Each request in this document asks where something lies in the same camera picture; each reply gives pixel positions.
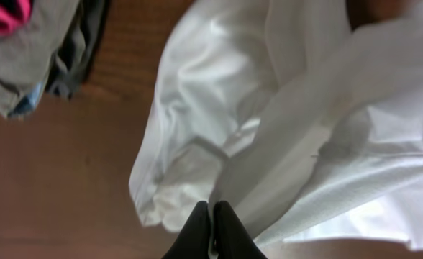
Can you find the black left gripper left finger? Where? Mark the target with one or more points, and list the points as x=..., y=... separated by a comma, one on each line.
x=192, y=241

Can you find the grey shorts with red trim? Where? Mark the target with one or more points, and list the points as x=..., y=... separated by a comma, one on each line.
x=14, y=14

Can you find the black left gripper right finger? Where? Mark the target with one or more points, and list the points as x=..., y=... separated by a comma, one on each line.
x=231, y=238

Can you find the white printed t-shirt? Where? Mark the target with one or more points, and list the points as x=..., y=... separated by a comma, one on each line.
x=310, y=129

